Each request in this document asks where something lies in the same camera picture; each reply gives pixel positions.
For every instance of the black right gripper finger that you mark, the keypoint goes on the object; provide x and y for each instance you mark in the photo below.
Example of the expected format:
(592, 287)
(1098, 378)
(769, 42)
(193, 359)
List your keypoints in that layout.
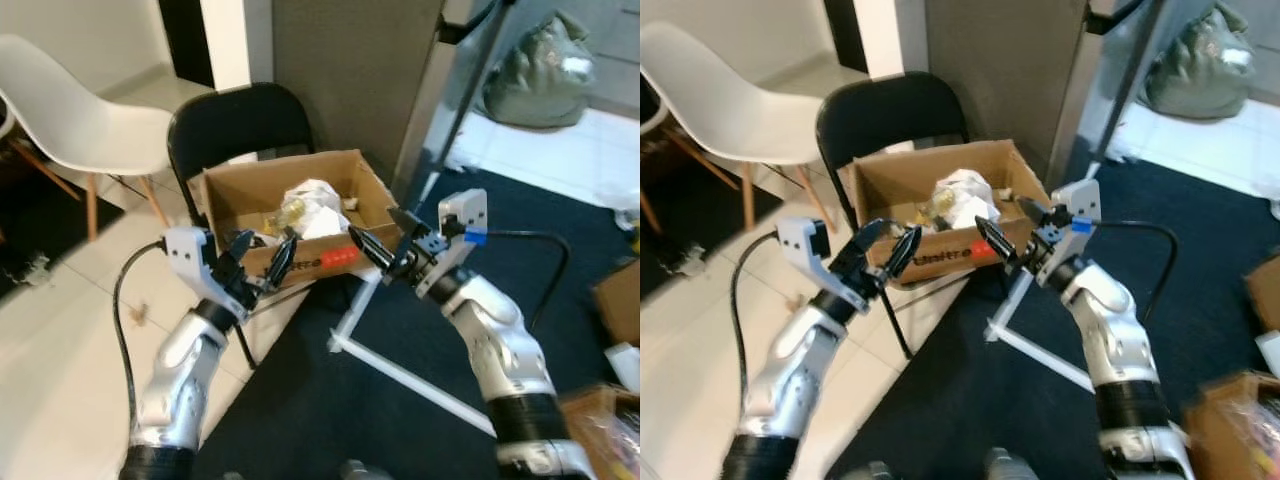
(1035, 214)
(997, 241)
(372, 251)
(410, 226)

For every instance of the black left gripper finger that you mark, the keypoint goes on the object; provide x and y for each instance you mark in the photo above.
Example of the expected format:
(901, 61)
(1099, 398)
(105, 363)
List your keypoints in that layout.
(872, 242)
(906, 254)
(282, 264)
(240, 254)

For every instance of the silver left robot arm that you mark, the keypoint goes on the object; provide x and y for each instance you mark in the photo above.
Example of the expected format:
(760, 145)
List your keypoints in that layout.
(180, 385)
(790, 385)

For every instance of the white crumpled paper trash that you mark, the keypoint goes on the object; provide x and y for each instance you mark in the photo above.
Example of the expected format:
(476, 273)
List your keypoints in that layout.
(968, 200)
(318, 210)

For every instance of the blue tape band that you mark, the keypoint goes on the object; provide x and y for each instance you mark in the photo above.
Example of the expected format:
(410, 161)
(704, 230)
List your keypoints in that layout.
(475, 239)
(1081, 227)

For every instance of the gold shiny wrapper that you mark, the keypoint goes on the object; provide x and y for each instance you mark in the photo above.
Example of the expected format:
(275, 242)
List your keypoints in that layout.
(290, 210)
(938, 202)

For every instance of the printed open cardboard box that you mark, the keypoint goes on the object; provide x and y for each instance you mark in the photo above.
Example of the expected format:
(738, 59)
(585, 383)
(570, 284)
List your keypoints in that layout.
(240, 190)
(895, 180)

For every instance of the white angled floor strip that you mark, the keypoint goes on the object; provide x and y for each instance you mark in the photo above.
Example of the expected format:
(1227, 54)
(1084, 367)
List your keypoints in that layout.
(400, 375)
(1040, 355)

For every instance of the black folding chair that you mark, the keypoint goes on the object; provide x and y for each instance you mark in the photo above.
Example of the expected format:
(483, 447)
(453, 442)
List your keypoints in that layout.
(235, 120)
(885, 110)

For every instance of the dark blue carpet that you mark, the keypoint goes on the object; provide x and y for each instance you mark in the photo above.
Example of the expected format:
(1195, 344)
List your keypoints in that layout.
(960, 400)
(330, 400)

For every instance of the white plastic shell chair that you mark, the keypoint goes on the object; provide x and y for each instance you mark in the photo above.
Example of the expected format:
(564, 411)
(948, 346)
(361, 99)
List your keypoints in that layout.
(70, 120)
(730, 110)

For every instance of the grey-green stuffed bag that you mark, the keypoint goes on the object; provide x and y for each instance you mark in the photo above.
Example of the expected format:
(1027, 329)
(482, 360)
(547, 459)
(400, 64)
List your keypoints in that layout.
(1200, 65)
(535, 75)

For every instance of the plain brown cardboard box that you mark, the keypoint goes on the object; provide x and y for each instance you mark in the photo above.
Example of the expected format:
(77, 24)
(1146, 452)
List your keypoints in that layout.
(1265, 292)
(620, 300)

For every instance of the cardboard box with plastic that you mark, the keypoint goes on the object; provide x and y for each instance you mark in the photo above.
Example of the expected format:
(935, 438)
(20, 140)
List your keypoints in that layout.
(1235, 425)
(605, 435)

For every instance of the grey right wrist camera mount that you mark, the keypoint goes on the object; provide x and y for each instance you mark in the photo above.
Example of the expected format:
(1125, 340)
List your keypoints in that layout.
(467, 212)
(1083, 202)

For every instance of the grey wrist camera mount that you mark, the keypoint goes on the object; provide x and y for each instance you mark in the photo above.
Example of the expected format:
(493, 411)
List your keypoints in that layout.
(802, 245)
(188, 255)
(467, 212)
(1083, 202)

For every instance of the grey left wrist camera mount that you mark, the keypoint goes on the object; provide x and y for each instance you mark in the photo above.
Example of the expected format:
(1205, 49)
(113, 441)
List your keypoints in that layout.
(802, 245)
(188, 255)

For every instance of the glass door with metal frame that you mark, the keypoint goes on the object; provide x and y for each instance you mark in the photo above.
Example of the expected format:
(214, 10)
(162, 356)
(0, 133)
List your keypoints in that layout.
(450, 90)
(1100, 85)

